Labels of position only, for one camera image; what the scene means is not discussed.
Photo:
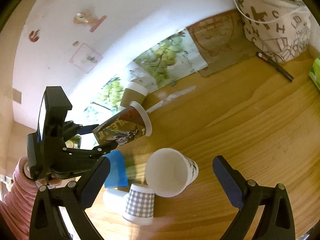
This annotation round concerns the plain white paper cup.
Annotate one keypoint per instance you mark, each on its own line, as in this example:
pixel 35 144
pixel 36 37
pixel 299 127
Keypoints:
pixel 115 200

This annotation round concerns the white paper cup upright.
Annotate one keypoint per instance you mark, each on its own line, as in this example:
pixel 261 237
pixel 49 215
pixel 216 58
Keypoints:
pixel 168 172

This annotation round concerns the green tissue pack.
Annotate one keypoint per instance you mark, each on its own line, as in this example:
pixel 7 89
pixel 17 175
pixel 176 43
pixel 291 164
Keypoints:
pixel 315 72

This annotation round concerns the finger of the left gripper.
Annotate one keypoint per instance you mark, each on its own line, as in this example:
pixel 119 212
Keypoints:
pixel 95 152
pixel 73 129

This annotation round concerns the brown kraft paper cup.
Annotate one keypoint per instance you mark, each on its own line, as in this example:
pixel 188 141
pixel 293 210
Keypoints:
pixel 133 92

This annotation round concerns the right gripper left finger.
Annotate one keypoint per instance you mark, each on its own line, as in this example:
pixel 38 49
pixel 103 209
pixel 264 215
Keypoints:
pixel 76 197

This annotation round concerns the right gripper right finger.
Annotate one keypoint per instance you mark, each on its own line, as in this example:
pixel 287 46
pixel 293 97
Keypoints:
pixel 276 222

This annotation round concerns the pink sleeved forearm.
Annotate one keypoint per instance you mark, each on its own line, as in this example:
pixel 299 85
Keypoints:
pixel 17 206

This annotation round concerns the dark printed paper cup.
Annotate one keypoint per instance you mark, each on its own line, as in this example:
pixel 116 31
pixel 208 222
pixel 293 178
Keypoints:
pixel 126 126

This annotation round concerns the black pen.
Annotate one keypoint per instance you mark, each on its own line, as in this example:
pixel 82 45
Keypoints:
pixel 276 66

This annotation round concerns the letter print storage bag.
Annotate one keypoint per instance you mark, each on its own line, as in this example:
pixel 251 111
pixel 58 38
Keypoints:
pixel 281 29

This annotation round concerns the grey checkered paper cup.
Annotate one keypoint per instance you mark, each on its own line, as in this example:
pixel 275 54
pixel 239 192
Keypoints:
pixel 139 206

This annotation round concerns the blue paper cup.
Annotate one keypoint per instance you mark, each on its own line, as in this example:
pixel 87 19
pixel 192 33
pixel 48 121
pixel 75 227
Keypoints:
pixel 117 176

